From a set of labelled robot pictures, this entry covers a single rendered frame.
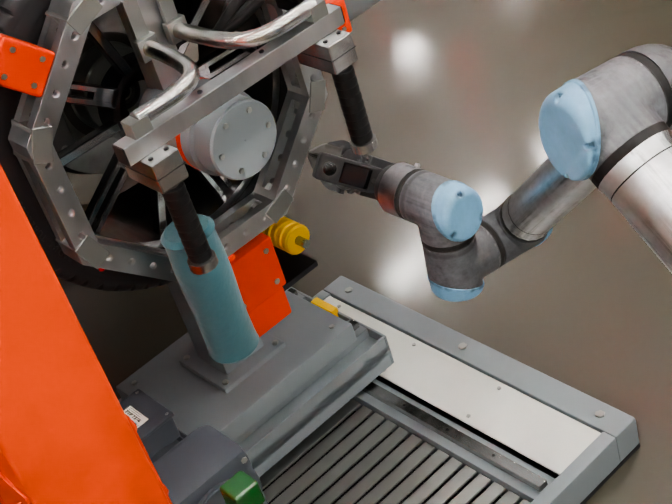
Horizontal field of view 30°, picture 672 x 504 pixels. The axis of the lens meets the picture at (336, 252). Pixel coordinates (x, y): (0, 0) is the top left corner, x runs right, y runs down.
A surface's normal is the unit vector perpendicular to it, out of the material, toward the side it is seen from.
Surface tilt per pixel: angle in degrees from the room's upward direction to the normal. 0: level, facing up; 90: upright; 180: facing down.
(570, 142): 82
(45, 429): 90
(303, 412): 90
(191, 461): 0
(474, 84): 0
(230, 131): 90
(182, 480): 0
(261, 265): 90
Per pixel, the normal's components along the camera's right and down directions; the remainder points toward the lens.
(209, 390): -0.26, -0.77
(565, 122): -0.88, 0.36
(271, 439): 0.65, 0.30
